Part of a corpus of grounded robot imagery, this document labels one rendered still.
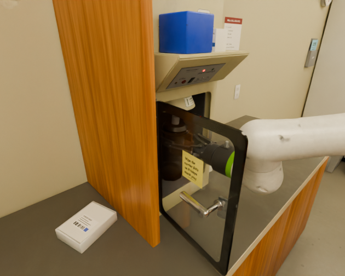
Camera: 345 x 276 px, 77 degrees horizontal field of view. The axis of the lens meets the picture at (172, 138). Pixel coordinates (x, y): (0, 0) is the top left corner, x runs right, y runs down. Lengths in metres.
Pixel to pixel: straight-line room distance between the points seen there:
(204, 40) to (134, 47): 0.18
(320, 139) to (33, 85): 0.89
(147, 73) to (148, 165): 0.23
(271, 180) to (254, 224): 0.31
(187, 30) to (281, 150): 0.34
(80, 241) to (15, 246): 0.22
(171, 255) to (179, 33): 0.62
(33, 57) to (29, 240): 0.62
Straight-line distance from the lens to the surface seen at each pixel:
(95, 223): 0.82
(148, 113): 0.51
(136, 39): 0.50
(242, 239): 0.82
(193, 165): 0.54
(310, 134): 0.53
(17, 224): 1.00
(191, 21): 0.56
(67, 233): 0.82
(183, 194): 0.53
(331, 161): 3.37
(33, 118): 0.96
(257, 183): 0.61
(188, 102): 0.77
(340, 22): 3.56
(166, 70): 0.55
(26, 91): 0.94
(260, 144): 0.51
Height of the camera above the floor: 1.54
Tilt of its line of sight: 24 degrees down
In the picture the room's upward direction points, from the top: straight up
